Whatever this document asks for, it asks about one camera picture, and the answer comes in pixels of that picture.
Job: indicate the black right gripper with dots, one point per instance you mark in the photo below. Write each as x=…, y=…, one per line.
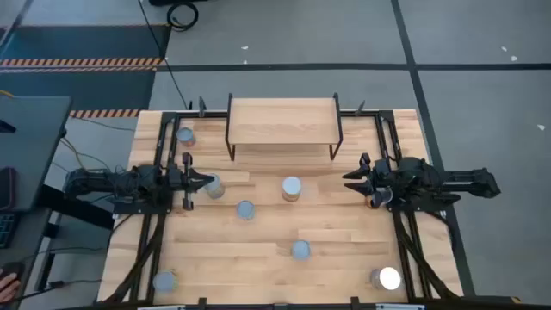
x=381, y=172

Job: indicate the black computer mouse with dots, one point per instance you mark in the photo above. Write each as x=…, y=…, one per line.
x=13, y=268

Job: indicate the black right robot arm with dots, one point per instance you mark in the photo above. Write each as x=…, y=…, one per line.
x=469, y=178

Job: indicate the black metal table frame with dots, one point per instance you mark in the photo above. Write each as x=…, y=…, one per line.
x=385, y=115

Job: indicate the can with green label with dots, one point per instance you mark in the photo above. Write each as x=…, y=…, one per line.
x=164, y=281

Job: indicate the grey desk top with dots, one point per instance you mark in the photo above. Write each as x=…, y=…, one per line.
x=30, y=142

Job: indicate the black desk leg beam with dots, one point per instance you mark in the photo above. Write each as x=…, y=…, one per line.
x=77, y=206

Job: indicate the can with purple label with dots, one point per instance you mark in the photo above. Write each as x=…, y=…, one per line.
x=216, y=188

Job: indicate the wooden shelf black legs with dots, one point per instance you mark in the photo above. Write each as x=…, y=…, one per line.
x=280, y=125

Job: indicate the black floor tape line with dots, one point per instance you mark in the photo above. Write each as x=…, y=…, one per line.
x=406, y=47
x=301, y=67

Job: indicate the short grey-lid can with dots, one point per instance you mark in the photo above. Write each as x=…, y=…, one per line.
x=300, y=249
x=245, y=209

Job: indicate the can with orange label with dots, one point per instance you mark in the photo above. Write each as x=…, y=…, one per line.
x=384, y=196

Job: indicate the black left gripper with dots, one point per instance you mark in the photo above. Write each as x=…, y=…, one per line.
x=176, y=178

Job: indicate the long orange hazard tape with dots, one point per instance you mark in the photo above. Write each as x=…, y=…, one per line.
x=77, y=63

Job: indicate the dark floor mat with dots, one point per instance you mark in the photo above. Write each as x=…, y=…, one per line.
x=86, y=43

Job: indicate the small yellow tag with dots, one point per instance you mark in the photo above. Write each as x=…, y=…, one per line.
x=515, y=299

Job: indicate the tall can tan label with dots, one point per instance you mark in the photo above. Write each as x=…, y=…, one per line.
x=291, y=186

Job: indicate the black equipment base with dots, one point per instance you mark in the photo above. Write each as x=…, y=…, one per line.
x=172, y=2

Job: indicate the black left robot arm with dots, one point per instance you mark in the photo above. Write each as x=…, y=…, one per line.
x=94, y=181

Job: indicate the dark phone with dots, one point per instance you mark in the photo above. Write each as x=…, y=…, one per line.
x=8, y=187

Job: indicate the dark keyboard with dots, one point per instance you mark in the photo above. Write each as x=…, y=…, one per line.
x=6, y=230

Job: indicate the person's hand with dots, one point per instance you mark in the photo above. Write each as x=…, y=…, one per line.
x=8, y=288

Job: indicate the can with brown label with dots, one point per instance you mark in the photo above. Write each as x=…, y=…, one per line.
x=388, y=278

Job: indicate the short orange hazard tape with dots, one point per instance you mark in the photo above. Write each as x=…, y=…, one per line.
x=103, y=113

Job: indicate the can with red label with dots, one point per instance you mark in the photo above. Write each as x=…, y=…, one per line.
x=185, y=135

